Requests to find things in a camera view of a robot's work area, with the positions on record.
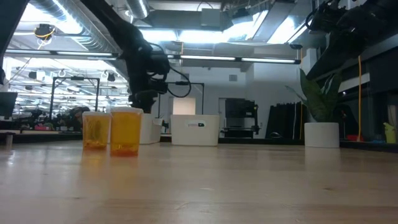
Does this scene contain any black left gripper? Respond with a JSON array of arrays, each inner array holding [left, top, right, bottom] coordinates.
[[127, 60, 170, 114]]

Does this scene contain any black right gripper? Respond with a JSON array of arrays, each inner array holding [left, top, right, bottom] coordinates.
[[305, 7, 376, 81]]

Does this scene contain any narrow white plastic bin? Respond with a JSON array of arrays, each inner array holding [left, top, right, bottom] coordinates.
[[139, 113, 164, 145]]

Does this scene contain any large orange pill bottle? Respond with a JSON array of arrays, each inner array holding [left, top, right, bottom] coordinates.
[[109, 107, 144, 157]]

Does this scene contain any orange pill bottle white cap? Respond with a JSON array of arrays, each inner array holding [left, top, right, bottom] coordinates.
[[82, 111, 111, 152]]

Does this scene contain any wide white plastic bin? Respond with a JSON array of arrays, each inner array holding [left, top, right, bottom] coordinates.
[[170, 114, 221, 147]]

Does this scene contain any green leafy plant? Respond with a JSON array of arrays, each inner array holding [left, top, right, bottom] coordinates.
[[285, 68, 343, 123]]

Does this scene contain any person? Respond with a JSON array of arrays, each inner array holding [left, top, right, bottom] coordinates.
[[68, 106, 91, 132]]

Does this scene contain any black curtain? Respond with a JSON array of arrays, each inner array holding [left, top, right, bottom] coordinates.
[[267, 101, 303, 140]]

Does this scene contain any white plant pot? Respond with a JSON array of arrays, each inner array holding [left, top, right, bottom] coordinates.
[[304, 122, 340, 149]]

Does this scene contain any long hanging light bar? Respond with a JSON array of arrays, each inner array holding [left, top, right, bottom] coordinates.
[[4, 48, 302, 65]]

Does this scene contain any green spray bottle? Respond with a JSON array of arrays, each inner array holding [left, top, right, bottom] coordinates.
[[383, 121, 397, 145]]

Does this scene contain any black machine on stand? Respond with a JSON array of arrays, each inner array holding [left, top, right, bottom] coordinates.
[[223, 98, 261, 139]]

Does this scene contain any black monitor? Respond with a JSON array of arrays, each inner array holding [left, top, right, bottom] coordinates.
[[0, 91, 19, 118]]

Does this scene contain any yellow hanging cable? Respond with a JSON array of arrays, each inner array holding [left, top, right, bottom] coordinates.
[[356, 55, 363, 142]]

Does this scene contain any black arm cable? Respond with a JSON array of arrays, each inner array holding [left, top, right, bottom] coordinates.
[[149, 42, 192, 99]]

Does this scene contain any black metal frame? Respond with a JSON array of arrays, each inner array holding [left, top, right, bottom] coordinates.
[[49, 76, 101, 121], [157, 81, 205, 119]]

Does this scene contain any round silver air duct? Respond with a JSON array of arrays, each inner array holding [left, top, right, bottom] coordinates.
[[125, 0, 149, 19]]

